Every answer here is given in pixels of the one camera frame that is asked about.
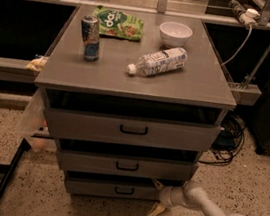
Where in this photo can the blue energy drink can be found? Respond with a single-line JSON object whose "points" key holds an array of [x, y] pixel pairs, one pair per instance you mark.
{"points": [[90, 35]]}

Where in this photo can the grey bottom drawer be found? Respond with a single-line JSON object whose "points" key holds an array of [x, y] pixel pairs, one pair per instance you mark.
{"points": [[113, 186]]}

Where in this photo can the grey drawer cabinet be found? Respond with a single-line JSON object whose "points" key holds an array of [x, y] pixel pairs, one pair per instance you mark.
{"points": [[196, 94]]}

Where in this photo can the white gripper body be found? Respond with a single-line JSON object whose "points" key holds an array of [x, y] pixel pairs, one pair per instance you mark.
{"points": [[166, 197]]}

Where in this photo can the white bowl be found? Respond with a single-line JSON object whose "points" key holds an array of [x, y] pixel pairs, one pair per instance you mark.
{"points": [[174, 34]]}

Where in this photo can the clear plastic bag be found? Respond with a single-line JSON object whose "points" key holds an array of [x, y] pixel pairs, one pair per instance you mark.
{"points": [[33, 127]]}

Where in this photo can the green snack bag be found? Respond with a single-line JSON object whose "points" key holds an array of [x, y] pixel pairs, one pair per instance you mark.
{"points": [[115, 23]]}

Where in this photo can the clear plastic water bottle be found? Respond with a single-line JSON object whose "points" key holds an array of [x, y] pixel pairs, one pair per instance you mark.
{"points": [[158, 62]]}

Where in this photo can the grey middle drawer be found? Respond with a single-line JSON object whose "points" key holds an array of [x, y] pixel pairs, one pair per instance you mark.
{"points": [[75, 161]]}

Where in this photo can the grey drawer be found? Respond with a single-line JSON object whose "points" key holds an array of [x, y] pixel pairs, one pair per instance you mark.
{"points": [[75, 161], [67, 124], [113, 186]]}

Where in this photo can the grey top drawer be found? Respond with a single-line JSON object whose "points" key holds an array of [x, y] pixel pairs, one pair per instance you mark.
{"points": [[67, 124]]}

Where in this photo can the black metal floor bar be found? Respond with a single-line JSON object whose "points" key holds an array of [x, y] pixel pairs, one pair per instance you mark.
{"points": [[9, 172]]}

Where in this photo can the white power strip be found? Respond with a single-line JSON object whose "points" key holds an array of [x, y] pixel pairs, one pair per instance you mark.
{"points": [[245, 16]]}

